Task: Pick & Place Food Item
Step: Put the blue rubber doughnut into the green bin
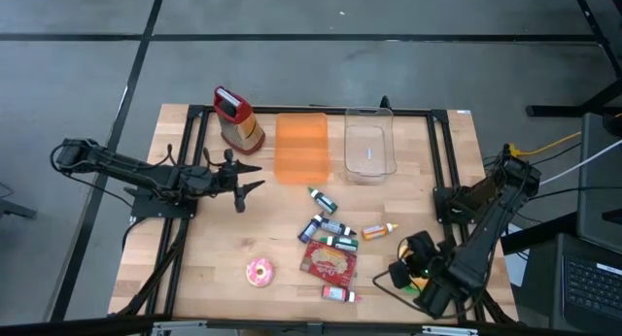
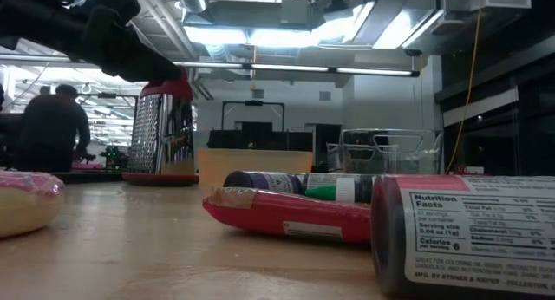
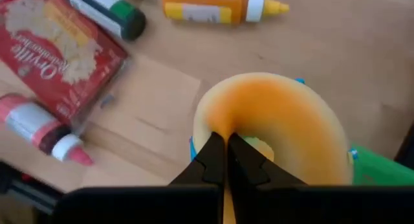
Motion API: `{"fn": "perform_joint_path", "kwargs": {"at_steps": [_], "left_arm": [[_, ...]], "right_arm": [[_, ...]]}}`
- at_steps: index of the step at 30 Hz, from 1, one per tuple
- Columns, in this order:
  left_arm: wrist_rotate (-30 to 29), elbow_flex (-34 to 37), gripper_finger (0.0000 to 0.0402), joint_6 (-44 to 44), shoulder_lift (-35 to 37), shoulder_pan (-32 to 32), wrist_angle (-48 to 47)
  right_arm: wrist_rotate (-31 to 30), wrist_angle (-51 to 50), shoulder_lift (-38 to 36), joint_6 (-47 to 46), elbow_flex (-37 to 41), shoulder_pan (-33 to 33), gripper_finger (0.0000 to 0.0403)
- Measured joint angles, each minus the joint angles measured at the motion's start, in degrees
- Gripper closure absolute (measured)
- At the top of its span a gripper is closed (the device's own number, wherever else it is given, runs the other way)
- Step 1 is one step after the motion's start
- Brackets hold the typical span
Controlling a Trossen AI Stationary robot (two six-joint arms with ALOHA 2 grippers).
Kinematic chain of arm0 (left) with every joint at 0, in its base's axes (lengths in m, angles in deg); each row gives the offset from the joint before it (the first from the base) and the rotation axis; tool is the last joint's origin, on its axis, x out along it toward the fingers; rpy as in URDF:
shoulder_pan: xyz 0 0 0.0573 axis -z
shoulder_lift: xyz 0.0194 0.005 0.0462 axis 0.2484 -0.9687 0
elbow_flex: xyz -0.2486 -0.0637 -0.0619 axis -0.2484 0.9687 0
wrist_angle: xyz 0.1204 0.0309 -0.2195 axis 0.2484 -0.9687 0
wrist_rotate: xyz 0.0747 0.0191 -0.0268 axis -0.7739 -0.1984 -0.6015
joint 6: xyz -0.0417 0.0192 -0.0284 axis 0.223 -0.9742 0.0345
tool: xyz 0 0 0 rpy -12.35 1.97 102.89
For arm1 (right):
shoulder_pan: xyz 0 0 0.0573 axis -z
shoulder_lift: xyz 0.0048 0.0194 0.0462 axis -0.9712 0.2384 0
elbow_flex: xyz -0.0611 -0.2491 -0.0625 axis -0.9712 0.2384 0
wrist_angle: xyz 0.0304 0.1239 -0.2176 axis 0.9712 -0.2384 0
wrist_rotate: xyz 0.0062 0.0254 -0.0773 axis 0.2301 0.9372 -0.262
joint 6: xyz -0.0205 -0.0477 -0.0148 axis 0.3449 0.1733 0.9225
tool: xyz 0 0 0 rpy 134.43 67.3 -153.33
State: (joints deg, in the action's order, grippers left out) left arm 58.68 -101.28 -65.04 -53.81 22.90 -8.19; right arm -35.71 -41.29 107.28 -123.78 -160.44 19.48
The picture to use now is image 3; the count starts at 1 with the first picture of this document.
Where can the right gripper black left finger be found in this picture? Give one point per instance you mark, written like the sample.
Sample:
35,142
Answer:
207,172

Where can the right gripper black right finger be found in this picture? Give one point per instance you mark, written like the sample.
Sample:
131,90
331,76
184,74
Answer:
249,175

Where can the orange glazed toy donut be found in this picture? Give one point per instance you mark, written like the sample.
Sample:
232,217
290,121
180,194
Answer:
284,114

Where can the green food colouring bottle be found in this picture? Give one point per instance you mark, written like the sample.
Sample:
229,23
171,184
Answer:
123,17

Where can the red popcorn box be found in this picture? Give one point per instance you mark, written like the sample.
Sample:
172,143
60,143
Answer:
48,55

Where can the green plastic basket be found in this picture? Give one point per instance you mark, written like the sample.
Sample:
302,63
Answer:
378,169

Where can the yellow mustard bottle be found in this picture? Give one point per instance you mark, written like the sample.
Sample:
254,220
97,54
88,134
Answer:
207,4

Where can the red food colouring bottle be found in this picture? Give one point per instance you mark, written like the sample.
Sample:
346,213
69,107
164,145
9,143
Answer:
32,123

